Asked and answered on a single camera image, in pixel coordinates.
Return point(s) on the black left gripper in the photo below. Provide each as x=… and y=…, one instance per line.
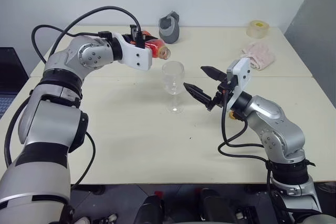
x=129, y=38

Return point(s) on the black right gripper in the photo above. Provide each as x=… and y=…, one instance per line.
x=223, y=93

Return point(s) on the bottle with red liquid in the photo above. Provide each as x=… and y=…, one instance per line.
x=157, y=48

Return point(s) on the clear wine glass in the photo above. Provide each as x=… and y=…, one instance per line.
x=173, y=73

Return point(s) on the yellow bottle cap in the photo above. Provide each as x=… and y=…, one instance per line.
x=232, y=116

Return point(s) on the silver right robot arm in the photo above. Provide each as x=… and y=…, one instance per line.
x=278, y=129

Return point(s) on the pink folded cloth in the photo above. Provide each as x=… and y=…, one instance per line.
x=260, y=56

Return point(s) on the clear tape roll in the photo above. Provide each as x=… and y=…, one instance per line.
x=257, y=30

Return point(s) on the dark rounded shape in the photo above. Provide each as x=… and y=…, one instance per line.
x=216, y=207
x=151, y=209

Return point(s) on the dark laptop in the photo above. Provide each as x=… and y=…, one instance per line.
x=9, y=77

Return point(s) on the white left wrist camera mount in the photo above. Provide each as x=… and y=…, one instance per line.
x=136, y=56

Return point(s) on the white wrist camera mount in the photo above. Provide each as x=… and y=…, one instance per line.
x=242, y=77
x=136, y=56

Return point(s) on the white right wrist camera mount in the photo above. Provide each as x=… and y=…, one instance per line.
x=242, y=77

